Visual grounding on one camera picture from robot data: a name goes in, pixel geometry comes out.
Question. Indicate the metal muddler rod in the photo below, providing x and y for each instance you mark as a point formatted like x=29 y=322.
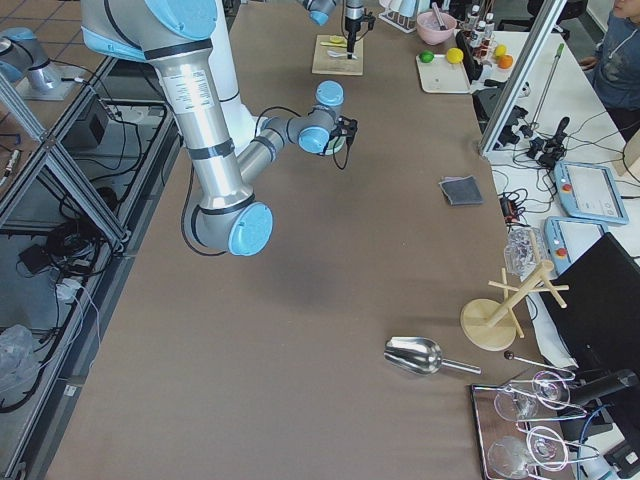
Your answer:
x=439 y=17

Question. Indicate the yellow plastic knife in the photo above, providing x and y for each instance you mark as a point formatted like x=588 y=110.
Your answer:
x=335 y=45

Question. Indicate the person in blue hoodie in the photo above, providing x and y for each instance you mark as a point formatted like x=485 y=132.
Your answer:
x=613 y=68

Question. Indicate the light green bowl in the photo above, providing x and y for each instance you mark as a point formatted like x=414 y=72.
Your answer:
x=333 y=146

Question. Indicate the wooden mug tree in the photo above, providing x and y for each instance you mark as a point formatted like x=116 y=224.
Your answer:
x=493 y=325

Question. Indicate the pink bowl with ice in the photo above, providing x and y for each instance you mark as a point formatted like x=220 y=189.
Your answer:
x=428 y=29

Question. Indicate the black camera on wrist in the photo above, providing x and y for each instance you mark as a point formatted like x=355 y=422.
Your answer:
x=348 y=128

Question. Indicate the teach pendant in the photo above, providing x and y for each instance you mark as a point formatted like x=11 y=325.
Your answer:
x=567 y=239
x=589 y=191

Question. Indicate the white wire cup rack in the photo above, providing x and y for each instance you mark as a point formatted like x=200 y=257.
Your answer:
x=400 y=14

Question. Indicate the grey folded cloth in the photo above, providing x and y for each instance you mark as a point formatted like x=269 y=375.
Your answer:
x=461 y=191

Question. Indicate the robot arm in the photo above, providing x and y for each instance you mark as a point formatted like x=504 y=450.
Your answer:
x=320 y=10
x=175 y=37

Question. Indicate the upper teach pendant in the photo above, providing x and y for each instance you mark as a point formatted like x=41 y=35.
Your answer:
x=589 y=191

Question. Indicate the lower teach pendant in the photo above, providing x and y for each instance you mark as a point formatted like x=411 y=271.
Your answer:
x=567 y=239

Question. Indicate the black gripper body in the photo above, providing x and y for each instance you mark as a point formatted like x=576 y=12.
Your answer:
x=353 y=13

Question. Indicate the copper wire bottle rack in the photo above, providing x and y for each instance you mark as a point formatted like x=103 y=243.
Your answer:
x=478 y=28

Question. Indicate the white ceramic spoon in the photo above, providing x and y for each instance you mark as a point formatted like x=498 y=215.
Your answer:
x=336 y=54

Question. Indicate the orange fruit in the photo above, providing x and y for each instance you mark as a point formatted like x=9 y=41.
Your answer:
x=505 y=62

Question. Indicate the yellow lemon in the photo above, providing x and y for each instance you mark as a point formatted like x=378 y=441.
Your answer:
x=454 y=56

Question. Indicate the black monitor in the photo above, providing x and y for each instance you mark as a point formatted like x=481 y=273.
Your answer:
x=599 y=326

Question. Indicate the aluminium frame post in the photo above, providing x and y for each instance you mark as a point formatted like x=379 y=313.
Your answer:
x=541 y=29

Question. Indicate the cream serving tray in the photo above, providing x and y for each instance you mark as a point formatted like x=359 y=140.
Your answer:
x=439 y=76

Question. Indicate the green lime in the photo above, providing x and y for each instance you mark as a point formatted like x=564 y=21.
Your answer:
x=426 y=56

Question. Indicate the metal scoop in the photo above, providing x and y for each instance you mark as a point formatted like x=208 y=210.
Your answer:
x=422 y=356

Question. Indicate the bamboo cutting board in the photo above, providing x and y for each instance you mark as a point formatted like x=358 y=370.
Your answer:
x=331 y=58

